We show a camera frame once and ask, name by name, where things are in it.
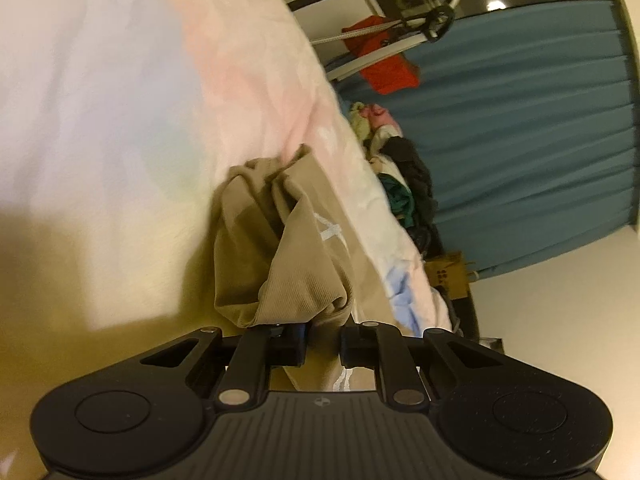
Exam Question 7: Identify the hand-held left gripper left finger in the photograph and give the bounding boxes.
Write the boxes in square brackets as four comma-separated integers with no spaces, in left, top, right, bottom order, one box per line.
[141,322,307,406]

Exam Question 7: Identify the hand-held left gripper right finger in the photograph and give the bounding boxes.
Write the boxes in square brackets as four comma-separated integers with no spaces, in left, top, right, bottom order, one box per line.
[340,321,503,406]

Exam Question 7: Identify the tan t-shirt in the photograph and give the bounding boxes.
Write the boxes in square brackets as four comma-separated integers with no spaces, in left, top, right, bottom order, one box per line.
[212,144,396,393]

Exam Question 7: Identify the yellow paper bag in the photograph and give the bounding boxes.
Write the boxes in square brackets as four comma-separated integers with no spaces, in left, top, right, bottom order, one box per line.
[425,252,478,301]

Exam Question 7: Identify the green garment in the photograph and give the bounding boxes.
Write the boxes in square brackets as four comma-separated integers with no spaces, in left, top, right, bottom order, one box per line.
[377,172,416,226]

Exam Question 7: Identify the black garment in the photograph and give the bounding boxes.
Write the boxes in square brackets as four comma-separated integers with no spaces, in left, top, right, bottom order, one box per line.
[382,137,441,251]

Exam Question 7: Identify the yellow towel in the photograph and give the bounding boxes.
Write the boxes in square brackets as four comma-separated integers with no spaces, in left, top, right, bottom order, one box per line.
[348,102,371,136]

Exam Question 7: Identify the pink garment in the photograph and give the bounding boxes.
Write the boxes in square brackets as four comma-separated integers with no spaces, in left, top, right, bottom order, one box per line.
[362,103,393,133]

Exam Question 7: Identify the wide blue curtain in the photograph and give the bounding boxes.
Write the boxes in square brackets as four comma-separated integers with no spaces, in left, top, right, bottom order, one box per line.
[332,0,640,278]

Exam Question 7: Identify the red cloth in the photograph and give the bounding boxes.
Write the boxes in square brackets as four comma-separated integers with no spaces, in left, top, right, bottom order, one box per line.
[342,16,423,95]

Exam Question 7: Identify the white cabinet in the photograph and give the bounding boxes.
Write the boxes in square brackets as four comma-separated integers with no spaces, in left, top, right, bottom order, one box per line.
[280,0,396,68]

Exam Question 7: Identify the pastel tie-dye blanket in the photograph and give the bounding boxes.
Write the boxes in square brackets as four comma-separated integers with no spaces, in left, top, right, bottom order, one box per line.
[0,0,453,341]

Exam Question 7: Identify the garment steamer stand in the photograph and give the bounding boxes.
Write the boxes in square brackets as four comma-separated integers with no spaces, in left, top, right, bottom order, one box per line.
[310,0,461,81]

